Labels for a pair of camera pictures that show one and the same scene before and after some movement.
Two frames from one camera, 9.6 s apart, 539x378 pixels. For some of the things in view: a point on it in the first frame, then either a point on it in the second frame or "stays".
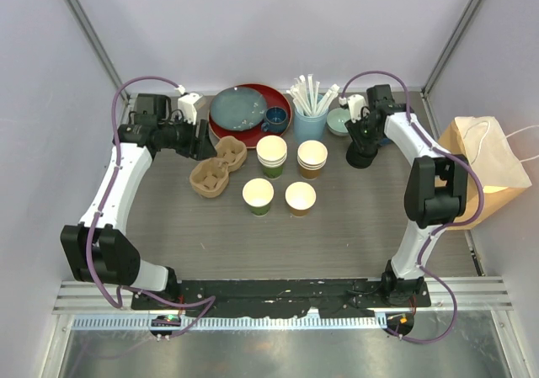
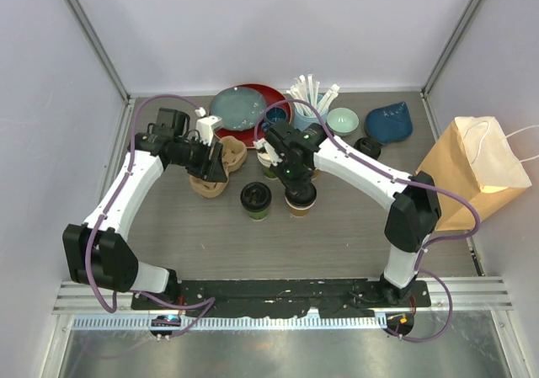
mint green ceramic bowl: x=336 y=119 stays
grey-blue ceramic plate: x=237 y=109 stays
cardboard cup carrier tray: x=209 y=178 stays
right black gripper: x=354 y=132 to x=294 y=186
